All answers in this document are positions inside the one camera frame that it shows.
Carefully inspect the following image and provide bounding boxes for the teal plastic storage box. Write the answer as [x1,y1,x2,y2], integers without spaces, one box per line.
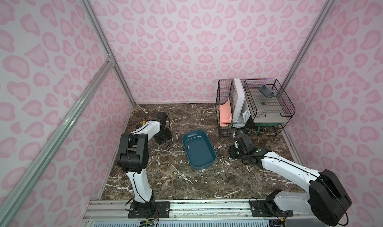
[182,130,217,170]

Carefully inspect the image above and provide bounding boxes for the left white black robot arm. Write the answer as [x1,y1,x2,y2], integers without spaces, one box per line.
[117,112,172,211]

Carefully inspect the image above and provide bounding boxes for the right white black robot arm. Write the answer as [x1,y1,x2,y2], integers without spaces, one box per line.
[229,132,352,227]

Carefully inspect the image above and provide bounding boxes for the pink folder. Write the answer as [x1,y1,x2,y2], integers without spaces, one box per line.
[218,99,232,127]

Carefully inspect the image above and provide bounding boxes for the green item under tray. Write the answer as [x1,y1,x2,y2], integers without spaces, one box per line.
[255,123,283,136]

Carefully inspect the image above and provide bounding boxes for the white binder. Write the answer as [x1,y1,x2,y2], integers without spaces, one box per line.
[232,78,251,128]

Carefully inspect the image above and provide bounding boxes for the beige paper tray sheet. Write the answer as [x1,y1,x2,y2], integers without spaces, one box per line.
[245,89,292,123]

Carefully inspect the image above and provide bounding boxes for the grey stapler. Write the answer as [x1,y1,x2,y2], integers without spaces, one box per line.
[259,84,275,98]

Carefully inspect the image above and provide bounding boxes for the black wire desk organizer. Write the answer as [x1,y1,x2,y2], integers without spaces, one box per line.
[215,78,296,137]

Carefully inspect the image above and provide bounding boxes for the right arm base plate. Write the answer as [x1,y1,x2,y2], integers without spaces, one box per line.
[249,200,294,219]

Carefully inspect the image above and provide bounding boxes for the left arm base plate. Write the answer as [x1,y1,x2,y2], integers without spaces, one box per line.
[128,201,170,219]

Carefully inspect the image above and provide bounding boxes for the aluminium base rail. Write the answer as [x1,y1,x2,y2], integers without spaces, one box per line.
[80,198,325,227]

